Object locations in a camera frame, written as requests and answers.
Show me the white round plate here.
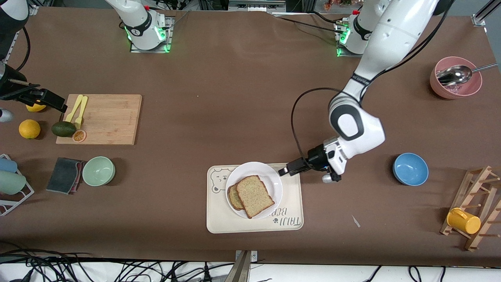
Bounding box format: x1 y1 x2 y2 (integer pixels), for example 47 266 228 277
225 161 283 219

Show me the plain bread slice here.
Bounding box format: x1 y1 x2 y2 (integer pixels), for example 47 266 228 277
236 175 276 219

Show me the yellow plastic knife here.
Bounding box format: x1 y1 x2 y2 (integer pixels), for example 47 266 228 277
65 94 84 123

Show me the cream bear print tray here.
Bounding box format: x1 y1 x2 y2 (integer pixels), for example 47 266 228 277
206 163 304 234

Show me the green avocado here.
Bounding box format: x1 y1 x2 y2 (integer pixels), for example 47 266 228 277
51 121 77 137

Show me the yellow plastic fork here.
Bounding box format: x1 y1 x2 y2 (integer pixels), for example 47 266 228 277
75 96 88 130

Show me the orange citrus fruit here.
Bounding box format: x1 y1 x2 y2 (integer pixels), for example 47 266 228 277
19 119 41 139

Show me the wooden cutting board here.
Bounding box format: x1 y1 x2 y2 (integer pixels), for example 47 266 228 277
56 94 142 146

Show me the grey folded cloth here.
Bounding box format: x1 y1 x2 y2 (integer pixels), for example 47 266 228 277
46 157 87 195

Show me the light blue cup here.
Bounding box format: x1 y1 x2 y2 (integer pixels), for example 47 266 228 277
0 157 18 174

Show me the pale green bowl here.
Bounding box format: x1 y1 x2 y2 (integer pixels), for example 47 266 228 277
82 156 116 187

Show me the blue bowl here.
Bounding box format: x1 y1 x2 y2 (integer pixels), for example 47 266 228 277
393 153 429 186

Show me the pale green cup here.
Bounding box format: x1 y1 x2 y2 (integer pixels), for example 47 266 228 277
0 171 27 195

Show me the pink bowl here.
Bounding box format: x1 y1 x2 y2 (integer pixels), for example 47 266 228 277
430 56 483 99

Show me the wooden cup rack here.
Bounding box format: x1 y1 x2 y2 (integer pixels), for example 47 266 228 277
440 166 501 251

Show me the metal ladle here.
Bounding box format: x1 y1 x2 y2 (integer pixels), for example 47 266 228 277
436 63 498 87

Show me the orange red decoration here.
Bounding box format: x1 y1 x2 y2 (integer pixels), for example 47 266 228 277
324 0 353 10

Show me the yellow cup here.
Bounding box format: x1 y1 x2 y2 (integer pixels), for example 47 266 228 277
447 208 481 235

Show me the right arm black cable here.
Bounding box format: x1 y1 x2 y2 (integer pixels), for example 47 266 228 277
16 27 32 73

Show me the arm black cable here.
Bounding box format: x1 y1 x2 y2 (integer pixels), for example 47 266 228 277
16 27 32 73
290 0 456 159

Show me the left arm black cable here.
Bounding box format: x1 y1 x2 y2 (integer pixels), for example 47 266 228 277
290 0 456 159

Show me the white wire rack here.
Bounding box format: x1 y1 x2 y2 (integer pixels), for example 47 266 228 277
0 154 35 217

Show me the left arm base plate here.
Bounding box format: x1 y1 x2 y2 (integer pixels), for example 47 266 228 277
335 22 364 59

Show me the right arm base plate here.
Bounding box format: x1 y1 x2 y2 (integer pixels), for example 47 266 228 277
129 15 173 54

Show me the black table cable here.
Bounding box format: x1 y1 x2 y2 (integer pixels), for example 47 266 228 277
272 11 347 36

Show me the black cable tangle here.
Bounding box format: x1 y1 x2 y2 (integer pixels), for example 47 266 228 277
0 241 235 282

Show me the grey metal bracket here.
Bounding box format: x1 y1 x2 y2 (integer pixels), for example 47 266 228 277
228 0 286 12

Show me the aluminium frame post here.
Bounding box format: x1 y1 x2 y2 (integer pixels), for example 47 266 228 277
472 0 501 27

